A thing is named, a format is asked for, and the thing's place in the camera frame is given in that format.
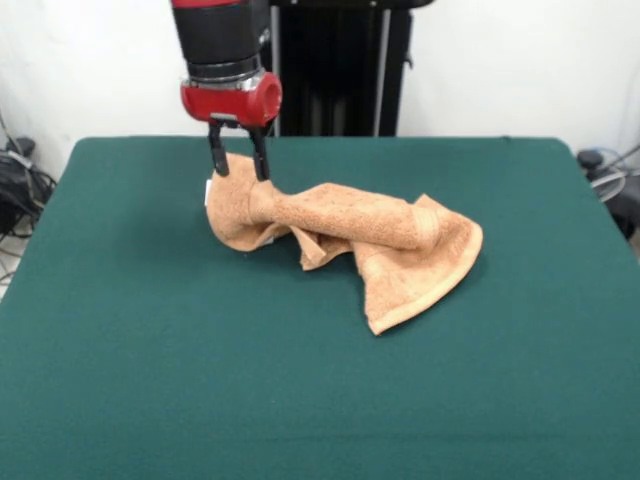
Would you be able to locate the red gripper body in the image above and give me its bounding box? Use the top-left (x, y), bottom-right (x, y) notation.
top-left (179, 71), bottom-right (284, 129)

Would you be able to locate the tangled black cable bundle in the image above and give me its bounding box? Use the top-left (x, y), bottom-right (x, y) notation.
top-left (0, 149), bottom-right (59, 241)

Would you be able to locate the dark green table cloth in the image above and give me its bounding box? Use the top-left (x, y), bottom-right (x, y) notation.
top-left (0, 135), bottom-right (640, 480)

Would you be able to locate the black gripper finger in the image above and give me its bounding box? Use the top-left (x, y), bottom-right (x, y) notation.
top-left (206, 122), bottom-right (231, 178)
top-left (248, 125), bottom-right (272, 182)

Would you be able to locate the tan terry towel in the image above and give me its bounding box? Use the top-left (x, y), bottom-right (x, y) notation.
top-left (202, 152), bottom-right (485, 337)

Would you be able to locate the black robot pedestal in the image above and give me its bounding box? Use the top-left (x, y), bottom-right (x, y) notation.
top-left (259, 0), bottom-right (416, 137)

